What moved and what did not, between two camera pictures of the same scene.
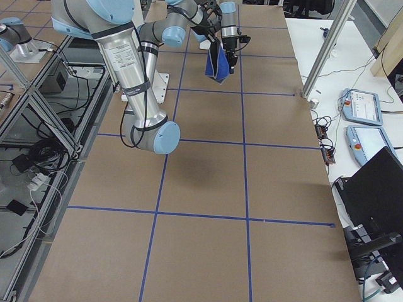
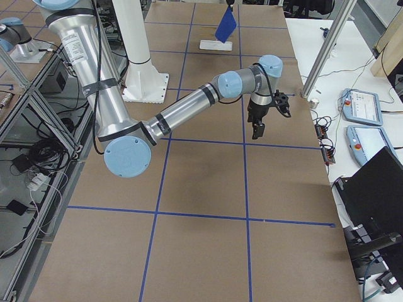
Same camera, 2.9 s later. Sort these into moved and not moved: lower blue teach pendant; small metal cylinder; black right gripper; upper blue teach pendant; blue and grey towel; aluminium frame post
Moved: black right gripper; blue and grey towel
Not moved: small metal cylinder; upper blue teach pendant; aluminium frame post; lower blue teach pendant
